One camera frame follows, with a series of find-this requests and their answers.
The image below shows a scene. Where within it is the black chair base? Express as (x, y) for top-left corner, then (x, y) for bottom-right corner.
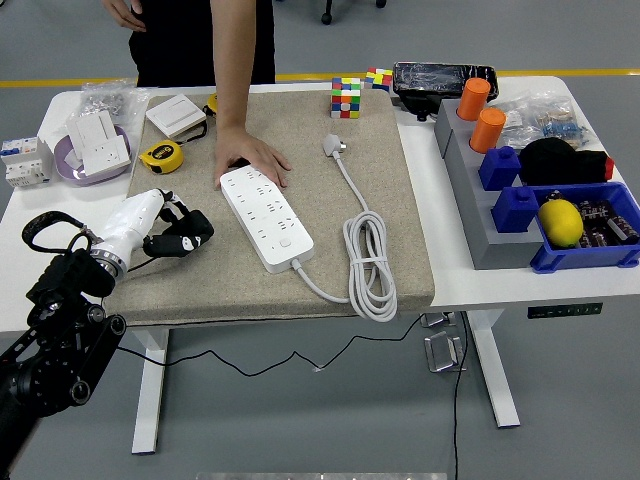
(319, 0), (389, 26)

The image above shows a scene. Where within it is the person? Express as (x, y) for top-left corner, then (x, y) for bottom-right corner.
(128, 0), (277, 89)

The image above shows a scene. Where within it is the white circuit breaker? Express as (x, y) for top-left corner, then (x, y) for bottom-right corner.
(0, 135), (55, 189)

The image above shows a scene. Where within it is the person's left hand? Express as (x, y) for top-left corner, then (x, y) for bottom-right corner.
(213, 124), (293, 190)

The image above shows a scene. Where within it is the clear bag of screws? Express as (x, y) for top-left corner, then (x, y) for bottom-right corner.
(79, 79), (151, 126)

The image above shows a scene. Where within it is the white table leg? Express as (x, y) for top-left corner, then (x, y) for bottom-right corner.
(462, 308), (522, 430)
(131, 327), (171, 456)

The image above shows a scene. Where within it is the small colourful puzzle cube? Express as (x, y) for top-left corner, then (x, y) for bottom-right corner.
(363, 67), (394, 94)

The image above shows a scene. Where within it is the white wall socket panel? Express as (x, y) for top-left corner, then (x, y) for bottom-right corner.
(79, 139), (129, 176)

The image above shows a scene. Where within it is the black fabric bundle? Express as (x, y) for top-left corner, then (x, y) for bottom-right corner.
(518, 137), (615, 187)

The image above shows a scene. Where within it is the purple bowl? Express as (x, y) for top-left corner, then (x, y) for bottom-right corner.
(53, 124), (132, 188)

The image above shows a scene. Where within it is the large colourful puzzle cube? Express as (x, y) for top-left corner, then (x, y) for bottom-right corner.
(329, 76), (362, 120)

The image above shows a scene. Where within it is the white power cord with plug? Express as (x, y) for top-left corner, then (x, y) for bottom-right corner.
(292, 132), (400, 324)

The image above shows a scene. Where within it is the thin black plug cord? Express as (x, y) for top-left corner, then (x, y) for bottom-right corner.
(117, 252), (424, 377)

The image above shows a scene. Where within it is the large silver metal bracket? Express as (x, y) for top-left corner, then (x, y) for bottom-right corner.
(423, 330), (469, 374)

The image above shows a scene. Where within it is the black table control panel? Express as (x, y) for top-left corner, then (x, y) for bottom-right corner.
(527, 302), (604, 320)

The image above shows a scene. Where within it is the white wall switch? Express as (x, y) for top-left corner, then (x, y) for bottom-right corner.
(144, 93), (208, 140)

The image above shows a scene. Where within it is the grey-brown mat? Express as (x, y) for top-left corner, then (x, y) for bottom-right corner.
(104, 89), (436, 327)

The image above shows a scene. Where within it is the grey peg block base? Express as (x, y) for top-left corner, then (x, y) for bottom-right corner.
(433, 97), (546, 271)

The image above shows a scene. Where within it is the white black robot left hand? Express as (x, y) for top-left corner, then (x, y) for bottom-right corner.
(97, 187), (214, 267)

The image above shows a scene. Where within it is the yellow lemon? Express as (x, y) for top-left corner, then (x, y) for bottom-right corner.
(537, 198), (585, 249)

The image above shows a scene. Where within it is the blue plastic bin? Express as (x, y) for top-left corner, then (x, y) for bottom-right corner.
(529, 181), (640, 275)

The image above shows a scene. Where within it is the person's right hand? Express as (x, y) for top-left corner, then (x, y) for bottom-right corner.
(102, 0), (149, 34)

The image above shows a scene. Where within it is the clear bag of blue components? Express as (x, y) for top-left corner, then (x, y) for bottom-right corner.
(535, 94), (594, 150)

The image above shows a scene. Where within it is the black floor cable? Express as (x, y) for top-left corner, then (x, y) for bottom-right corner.
(452, 312), (471, 480)

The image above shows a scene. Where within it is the black plastic-wrapped box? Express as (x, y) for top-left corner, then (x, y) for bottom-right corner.
(392, 61), (500, 104)

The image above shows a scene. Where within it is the clear bag of small parts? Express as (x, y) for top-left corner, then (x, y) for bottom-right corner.
(492, 94), (544, 147)

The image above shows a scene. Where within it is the white power strip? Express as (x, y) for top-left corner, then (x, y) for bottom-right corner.
(219, 166), (316, 275)

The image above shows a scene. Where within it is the blue block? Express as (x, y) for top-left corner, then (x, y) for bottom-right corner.
(478, 145), (523, 192)
(490, 185), (540, 235)

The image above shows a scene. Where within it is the small silver metal bracket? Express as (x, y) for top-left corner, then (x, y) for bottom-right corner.
(419, 312), (459, 329)

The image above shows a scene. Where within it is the orange cylinder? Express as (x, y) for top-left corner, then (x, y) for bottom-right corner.
(468, 107), (507, 155)
(457, 77), (492, 122)

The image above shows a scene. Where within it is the dark cylindrical capacitor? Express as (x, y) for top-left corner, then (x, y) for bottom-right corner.
(605, 213), (640, 246)
(575, 223), (610, 250)
(578, 198), (617, 224)

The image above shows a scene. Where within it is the small black gadget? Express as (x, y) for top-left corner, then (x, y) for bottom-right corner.
(399, 94), (441, 123)

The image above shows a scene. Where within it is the white plain wall panel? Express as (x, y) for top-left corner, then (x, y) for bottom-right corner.
(66, 110), (121, 151)

